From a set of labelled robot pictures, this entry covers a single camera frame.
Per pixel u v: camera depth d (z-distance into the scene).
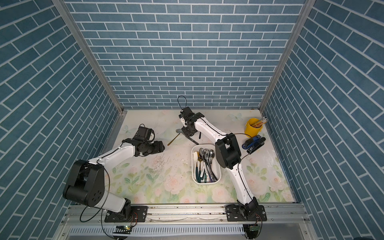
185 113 0.80
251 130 1.00
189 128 0.85
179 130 1.08
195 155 0.94
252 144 0.98
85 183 0.45
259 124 0.97
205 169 0.87
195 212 0.75
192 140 1.02
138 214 0.73
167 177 0.87
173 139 1.02
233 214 0.73
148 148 0.76
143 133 0.72
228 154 0.59
